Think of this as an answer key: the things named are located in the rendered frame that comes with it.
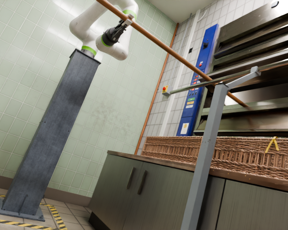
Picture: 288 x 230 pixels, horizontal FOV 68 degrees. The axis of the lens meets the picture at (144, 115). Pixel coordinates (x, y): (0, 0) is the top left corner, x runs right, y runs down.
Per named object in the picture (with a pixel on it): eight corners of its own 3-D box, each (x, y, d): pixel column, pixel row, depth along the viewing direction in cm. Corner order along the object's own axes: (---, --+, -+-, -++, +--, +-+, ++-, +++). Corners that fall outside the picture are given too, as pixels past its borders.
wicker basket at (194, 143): (188, 175, 169) (196, 142, 176) (256, 191, 120) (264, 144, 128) (138, 156, 148) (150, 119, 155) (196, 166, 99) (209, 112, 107)
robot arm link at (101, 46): (91, 49, 143) (96, 35, 146) (107, 58, 149) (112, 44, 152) (98, 41, 131) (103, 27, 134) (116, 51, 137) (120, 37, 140)
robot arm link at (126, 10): (120, 0, 167) (132, -7, 160) (130, 12, 176) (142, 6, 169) (116, 17, 159) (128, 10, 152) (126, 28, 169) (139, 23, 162)
